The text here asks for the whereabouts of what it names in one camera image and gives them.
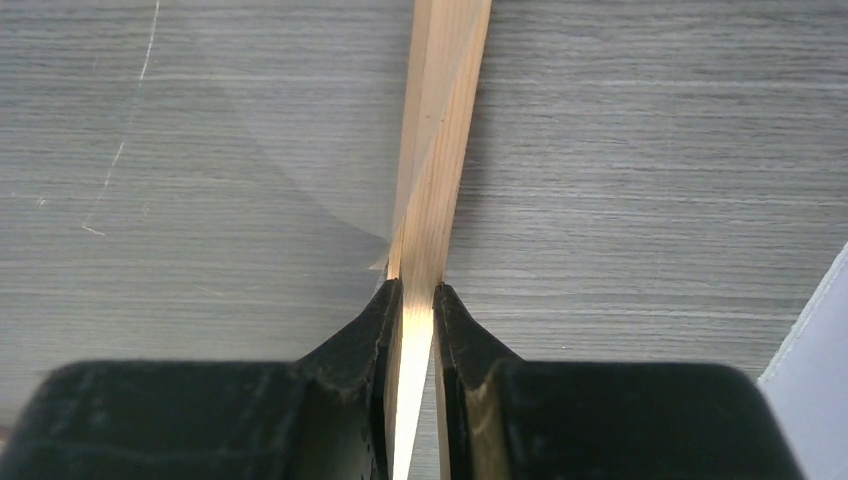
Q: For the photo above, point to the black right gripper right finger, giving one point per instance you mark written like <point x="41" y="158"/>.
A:
<point x="503" y="417"/>

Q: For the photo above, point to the transparent acrylic sheet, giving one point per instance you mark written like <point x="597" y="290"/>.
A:
<point x="191" y="179"/>

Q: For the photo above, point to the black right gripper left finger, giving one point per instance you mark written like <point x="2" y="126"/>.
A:
<point x="319" y="417"/>

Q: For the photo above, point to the wooden picture frame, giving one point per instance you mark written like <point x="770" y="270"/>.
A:
<point x="446" y="49"/>

